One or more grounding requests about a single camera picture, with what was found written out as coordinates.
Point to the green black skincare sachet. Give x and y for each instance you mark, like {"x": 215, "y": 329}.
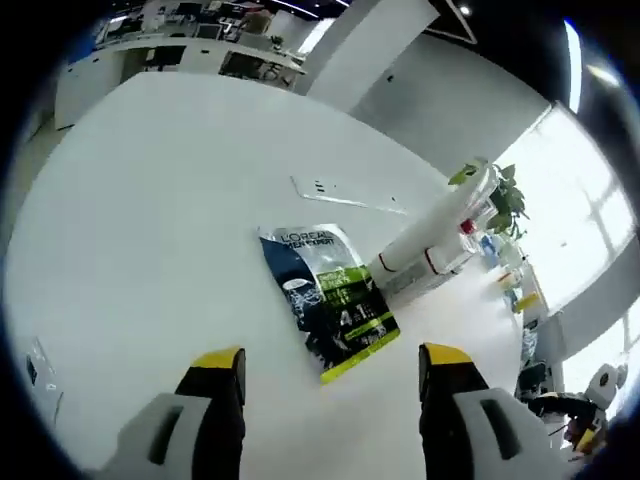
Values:
{"x": 325, "y": 300}

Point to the black office chair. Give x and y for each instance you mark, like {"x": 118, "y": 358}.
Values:
{"x": 532, "y": 380}

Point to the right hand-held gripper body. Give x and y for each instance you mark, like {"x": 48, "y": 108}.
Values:
{"x": 605, "y": 385}

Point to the yellow bottle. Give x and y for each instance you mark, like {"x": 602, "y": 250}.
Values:
{"x": 529, "y": 301}

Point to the white skincare tube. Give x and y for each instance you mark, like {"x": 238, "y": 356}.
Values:
{"x": 430, "y": 225}

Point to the blue white package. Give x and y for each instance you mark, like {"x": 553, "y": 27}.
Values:
{"x": 487, "y": 245}

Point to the bright window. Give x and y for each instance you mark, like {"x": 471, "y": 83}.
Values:
{"x": 565, "y": 210}

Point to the white office desk row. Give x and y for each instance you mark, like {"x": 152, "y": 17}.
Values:
{"x": 85, "y": 90}

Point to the green potted plant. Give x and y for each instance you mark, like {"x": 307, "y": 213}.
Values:
{"x": 510, "y": 200}

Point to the ceiling light strip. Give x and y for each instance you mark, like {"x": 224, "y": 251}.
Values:
{"x": 574, "y": 60}

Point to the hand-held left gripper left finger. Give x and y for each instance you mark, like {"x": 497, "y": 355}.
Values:
{"x": 190, "y": 430}

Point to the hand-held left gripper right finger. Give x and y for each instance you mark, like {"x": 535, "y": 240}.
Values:
{"x": 490, "y": 435}

